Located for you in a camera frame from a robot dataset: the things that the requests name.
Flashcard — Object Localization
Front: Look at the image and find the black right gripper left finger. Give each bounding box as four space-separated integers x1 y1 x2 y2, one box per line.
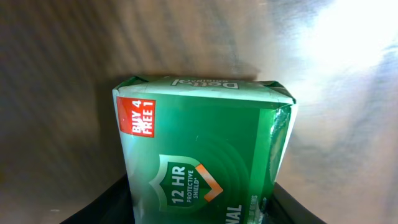
60 174 135 224

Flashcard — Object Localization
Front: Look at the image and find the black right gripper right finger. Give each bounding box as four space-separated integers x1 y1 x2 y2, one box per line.
267 183 326 224

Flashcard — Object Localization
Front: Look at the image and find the green white Dettol soap pack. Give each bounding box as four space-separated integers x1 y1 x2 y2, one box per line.
113 76 297 224

